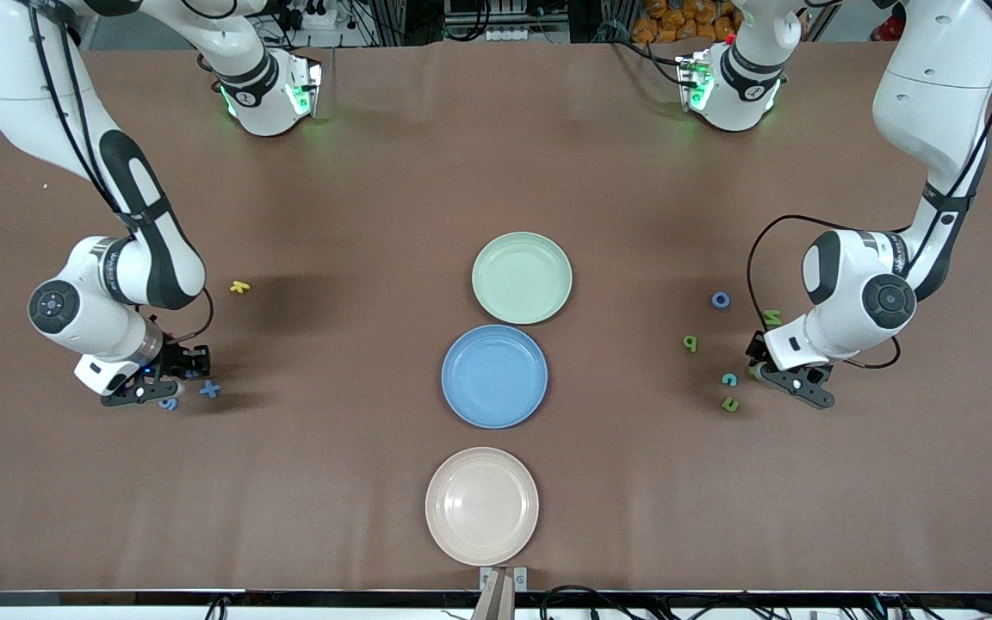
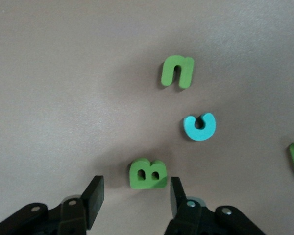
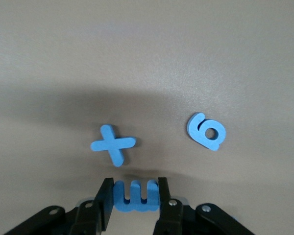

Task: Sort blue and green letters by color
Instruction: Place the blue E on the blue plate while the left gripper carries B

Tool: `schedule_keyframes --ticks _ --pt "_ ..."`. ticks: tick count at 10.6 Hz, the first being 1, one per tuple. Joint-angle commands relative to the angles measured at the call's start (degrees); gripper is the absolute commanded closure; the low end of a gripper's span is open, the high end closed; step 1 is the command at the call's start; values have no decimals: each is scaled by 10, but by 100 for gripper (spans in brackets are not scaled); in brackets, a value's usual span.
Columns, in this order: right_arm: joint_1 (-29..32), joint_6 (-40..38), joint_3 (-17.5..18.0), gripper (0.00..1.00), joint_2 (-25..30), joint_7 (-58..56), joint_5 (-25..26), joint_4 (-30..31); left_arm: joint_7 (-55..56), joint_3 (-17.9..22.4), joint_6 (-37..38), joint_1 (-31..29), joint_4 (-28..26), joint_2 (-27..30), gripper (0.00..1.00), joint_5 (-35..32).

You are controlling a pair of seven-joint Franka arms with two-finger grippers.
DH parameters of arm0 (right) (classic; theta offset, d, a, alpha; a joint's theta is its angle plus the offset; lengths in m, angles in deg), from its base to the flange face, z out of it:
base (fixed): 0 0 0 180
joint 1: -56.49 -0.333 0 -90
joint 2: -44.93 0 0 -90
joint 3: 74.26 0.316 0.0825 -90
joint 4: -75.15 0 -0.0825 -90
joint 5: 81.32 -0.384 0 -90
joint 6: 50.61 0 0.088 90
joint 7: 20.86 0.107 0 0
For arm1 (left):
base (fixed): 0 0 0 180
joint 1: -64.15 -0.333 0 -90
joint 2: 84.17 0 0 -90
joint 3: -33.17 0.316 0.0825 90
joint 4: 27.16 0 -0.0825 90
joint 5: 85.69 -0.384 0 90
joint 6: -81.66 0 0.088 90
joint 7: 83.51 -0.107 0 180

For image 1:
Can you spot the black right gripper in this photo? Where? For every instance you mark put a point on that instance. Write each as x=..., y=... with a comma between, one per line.
x=174, y=356

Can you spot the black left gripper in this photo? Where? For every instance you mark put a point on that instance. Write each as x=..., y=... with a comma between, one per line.
x=755, y=348

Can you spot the blue foam letter X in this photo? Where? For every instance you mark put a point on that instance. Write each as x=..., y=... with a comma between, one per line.
x=210, y=390

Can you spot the green foam letter N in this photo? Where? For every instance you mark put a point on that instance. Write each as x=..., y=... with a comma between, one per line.
x=773, y=315

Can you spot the green foam letter U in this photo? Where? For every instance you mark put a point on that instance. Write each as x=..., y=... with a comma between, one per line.
x=730, y=398

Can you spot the green foam letter P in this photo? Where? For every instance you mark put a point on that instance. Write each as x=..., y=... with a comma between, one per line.
x=695, y=343

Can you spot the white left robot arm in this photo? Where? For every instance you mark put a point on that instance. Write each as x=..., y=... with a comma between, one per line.
x=935, y=86

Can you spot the dark blue foam letter O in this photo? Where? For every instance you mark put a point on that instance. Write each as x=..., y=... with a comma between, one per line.
x=714, y=300

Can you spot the yellow foam letter K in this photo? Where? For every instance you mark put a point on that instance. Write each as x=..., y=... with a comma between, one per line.
x=239, y=287

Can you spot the pale green plate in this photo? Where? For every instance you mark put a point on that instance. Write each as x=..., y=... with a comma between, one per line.
x=522, y=277

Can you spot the blue plate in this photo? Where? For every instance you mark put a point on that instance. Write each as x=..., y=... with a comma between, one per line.
x=494, y=376

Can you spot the base connector box green light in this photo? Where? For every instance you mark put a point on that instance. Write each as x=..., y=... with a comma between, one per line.
x=694, y=82
x=306, y=86

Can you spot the beige plate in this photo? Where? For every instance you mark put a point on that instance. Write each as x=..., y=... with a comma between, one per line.
x=481, y=506

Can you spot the orange snack bag pile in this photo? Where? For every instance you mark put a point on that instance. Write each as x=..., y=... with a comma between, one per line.
x=668, y=21

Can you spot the red cloth object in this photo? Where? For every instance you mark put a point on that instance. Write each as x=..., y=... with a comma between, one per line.
x=888, y=27

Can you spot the white power strip with plugs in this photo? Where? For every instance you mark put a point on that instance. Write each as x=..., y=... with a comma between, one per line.
x=319, y=19

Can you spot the long white power strip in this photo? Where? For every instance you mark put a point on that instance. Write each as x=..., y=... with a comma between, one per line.
x=517, y=34

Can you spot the metal mounting bracket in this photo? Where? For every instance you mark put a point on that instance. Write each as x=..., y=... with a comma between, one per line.
x=522, y=575

